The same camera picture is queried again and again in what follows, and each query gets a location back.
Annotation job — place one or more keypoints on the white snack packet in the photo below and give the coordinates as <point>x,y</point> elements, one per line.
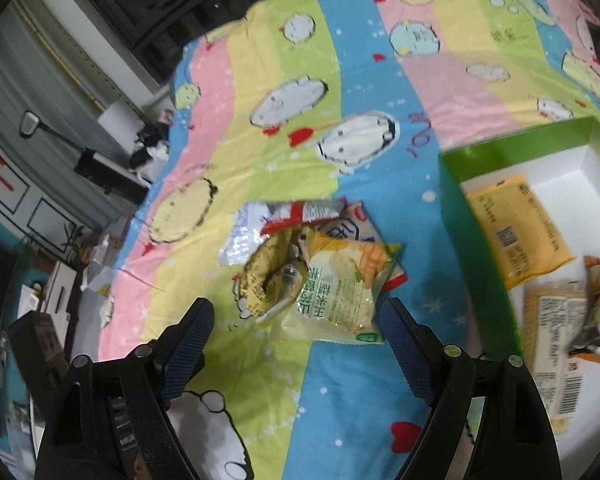
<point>245,240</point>

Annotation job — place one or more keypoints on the green potted plant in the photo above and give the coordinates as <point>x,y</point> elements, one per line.
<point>72,242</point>

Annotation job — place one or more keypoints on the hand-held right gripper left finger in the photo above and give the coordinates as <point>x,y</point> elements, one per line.
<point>190,345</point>

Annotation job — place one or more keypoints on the green cardboard box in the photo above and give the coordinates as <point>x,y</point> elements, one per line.
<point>452,210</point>

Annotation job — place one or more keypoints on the clear biscuit stick packet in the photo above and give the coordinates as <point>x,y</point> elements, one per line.
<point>550,320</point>

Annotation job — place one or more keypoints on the red snack packet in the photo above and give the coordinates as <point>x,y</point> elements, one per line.
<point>360,227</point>

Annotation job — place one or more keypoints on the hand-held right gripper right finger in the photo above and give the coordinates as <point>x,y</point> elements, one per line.
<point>405,345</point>

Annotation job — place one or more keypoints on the crinkled yellow snack packet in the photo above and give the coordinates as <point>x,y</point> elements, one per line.
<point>265,270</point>

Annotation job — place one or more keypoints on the dark cabinet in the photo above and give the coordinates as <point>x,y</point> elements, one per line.
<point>180,10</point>

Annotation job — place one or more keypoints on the black stand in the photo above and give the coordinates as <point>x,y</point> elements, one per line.
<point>100,170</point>

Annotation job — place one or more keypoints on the black and white clothes pile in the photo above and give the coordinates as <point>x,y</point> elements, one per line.
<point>147,152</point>

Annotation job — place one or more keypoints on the dark brown box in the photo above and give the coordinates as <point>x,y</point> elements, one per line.
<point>40,345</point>

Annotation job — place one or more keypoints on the white side table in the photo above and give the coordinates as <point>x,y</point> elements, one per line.
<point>60,285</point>

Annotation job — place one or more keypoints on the pale yellow chips packet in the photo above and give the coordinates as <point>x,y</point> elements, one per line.
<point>340,305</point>

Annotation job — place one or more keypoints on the black lamp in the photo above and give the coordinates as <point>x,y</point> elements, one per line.
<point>30,124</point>

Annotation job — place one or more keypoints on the white board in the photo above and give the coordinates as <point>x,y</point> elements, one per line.
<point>120,117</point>

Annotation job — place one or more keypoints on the striped cartoon printed blanket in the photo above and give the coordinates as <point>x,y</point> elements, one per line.
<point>360,85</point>

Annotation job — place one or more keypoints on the white papers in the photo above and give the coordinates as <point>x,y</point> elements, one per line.
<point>100,270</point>

